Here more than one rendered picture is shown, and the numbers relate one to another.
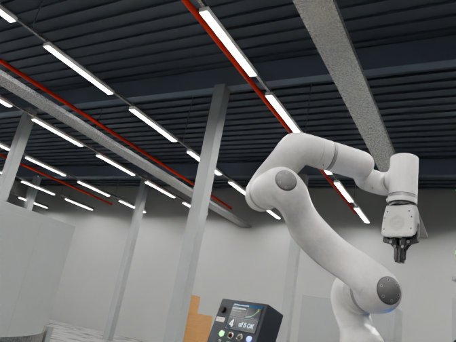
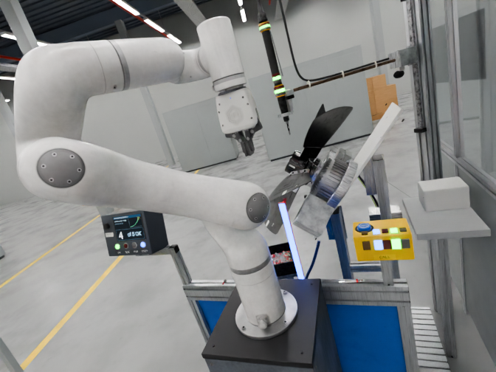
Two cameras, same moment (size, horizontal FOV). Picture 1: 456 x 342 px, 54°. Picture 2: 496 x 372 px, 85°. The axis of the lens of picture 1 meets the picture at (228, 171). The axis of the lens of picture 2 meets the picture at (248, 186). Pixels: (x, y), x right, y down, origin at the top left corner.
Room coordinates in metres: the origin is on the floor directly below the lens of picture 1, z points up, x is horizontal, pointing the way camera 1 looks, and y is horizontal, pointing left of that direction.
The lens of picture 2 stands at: (0.62, -0.22, 1.54)
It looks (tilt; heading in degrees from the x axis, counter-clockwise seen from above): 16 degrees down; 337
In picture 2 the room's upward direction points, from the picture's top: 17 degrees counter-clockwise
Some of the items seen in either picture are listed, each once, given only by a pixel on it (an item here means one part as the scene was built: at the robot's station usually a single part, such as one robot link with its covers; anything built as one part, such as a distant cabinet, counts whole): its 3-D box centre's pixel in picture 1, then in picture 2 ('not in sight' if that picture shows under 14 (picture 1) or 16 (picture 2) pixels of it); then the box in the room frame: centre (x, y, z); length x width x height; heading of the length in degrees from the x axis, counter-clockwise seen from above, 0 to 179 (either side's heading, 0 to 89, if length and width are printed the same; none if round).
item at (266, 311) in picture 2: not in sight; (258, 287); (1.27, -0.44, 1.04); 0.19 x 0.19 x 0.18
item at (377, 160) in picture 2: not in sight; (393, 263); (1.47, -1.24, 0.57); 0.09 x 0.04 x 1.15; 132
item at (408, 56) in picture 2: not in sight; (404, 57); (1.49, -1.53, 1.54); 0.10 x 0.07 x 0.08; 77
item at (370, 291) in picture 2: not in sight; (279, 291); (1.46, -0.58, 0.82); 0.90 x 0.04 x 0.08; 42
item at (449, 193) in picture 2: not in sight; (441, 193); (1.32, -1.45, 0.91); 0.17 x 0.16 x 0.11; 42
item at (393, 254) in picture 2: not in sight; (381, 240); (1.17, -0.85, 1.02); 0.16 x 0.10 x 0.11; 42
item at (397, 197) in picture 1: (402, 201); (229, 84); (1.29, -0.54, 1.60); 0.09 x 0.08 x 0.03; 42
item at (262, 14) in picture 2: not in sight; (274, 66); (1.63, -0.92, 1.65); 0.04 x 0.04 x 0.46
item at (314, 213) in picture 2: not in sight; (313, 215); (1.57, -0.90, 0.98); 0.20 x 0.16 x 0.20; 42
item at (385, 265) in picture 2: not in sight; (386, 267); (1.17, -0.85, 0.92); 0.03 x 0.03 x 0.12; 42
